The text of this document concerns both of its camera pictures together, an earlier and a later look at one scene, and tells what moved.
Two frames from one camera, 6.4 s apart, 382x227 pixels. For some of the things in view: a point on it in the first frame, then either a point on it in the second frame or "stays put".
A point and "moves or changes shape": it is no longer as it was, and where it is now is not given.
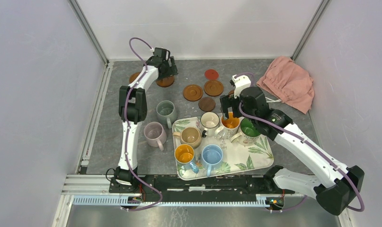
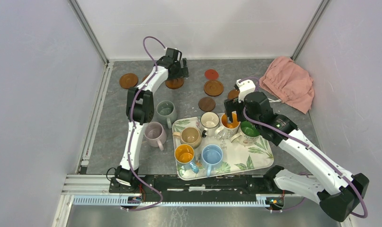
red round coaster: [211, 74] stays put
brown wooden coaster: [133, 76] moves or changes shape
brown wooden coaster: [213, 88] stays put
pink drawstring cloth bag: [289, 82] stays put
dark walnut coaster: [207, 104] stays put
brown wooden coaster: [192, 92] to [174, 83]
